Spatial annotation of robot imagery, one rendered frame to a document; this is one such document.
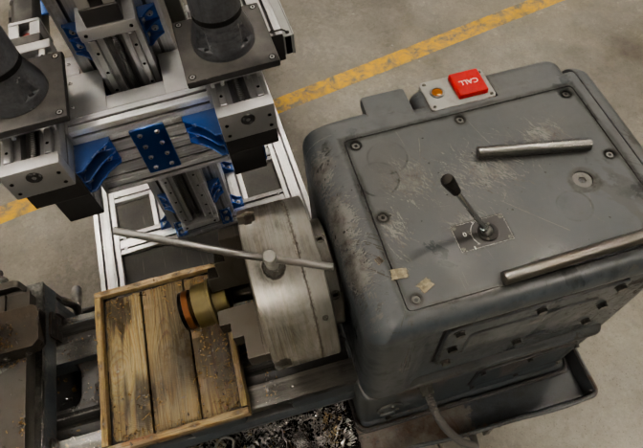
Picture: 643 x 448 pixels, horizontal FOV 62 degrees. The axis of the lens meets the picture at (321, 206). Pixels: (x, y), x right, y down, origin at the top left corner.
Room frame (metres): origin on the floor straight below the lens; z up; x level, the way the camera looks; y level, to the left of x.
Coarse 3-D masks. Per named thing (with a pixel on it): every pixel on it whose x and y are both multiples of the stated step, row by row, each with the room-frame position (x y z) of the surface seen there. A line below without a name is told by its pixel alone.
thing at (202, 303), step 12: (192, 288) 0.43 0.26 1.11; (204, 288) 0.42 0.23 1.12; (228, 288) 0.44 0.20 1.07; (180, 300) 0.41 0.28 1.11; (192, 300) 0.40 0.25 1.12; (204, 300) 0.40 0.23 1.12; (216, 300) 0.40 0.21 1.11; (228, 300) 0.42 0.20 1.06; (180, 312) 0.38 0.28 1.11; (192, 312) 0.38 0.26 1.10; (204, 312) 0.38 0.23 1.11; (216, 312) 0.38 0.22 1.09; (192, 324) 0.37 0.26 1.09; (204, 324) 0.37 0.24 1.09
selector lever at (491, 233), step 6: (462, 198) 0.42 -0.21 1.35; (462, 204) 0.42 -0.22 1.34; (468, 204) 0.42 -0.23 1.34; (468, 210) 0.42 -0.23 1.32; (474, 210) 0.42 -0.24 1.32; (474, 216) 0.42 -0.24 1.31; (480, 222) 0.41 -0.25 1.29; (486, 222) 0.43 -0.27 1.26; (480, 228) 0.42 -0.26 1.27; (486, 228) 0.41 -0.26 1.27; (492, 228) 0.42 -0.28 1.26; (480, 234) 0.41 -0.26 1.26; (486, 234) 0.41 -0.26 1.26; (492, 234) 0.41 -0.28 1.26; (498, 234) 0.41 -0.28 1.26; (486, 240) 0.40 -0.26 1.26; (492, 240) 0.40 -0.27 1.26
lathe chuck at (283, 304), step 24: (240, 216) 0.52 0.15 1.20; (264, 216) 0.50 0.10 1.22; (240, 240) 0.45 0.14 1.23; (264, 240) 0.45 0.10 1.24; (288, 240) 0.44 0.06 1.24; (264, 288) 0.36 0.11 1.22; (288, 288) 0.36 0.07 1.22; (264, 312) 0.33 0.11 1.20; (288, 312) 0.33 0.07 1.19; (312, 312) 0.33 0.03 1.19; (264, 336) 0.30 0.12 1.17; (288, 336) 0.30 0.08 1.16; (312, 336) 0.30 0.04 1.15; (312, 360) 0.29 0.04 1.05
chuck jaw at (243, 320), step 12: (228, 312) 0.38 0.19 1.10; (240, 312) 0.38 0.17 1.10; (252, 312) 0.37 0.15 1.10; (228, 324) 0.36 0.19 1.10; (240, 324) 0.35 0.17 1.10; (252, 324) 0.35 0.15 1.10; (240, 336) 0.33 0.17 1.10; (252, 336) 0.33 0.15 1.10; (252, 348) 0.30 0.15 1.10; (264, 348) 0.30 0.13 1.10; (252, 360) 0.29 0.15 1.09; (264, 360) 0.29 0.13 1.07; (288, 360) 0.28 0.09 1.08
